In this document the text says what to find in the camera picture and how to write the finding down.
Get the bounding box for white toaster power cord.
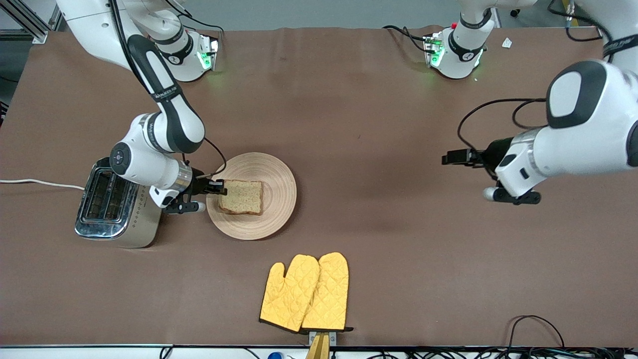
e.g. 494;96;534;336
0;179;85;191

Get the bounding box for round wooden plate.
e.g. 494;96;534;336
206;152;298;241

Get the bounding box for aluminium frame profile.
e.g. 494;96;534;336
0;0;63;44

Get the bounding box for black cable bundle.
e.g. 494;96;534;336
331;347;638;359

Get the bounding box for chrome and beige toaster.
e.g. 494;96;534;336
75;157;162;249

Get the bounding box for wooden stick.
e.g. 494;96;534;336
305;333;330;359

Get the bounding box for brown toast slice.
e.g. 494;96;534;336
218;180;264;216

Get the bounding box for black base power cable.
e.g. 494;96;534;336
383;25;430;53

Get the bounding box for looped black cable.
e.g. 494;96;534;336
506;315;566;350

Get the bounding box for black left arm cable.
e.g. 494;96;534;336
458;98;549;166

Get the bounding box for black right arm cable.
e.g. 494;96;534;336
111;0;228;179

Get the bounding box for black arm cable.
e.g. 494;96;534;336
111;0;228;179
458;98;549;166

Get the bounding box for yellow quilted oven mitt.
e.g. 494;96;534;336
259;254;320;334
302;252;354;332

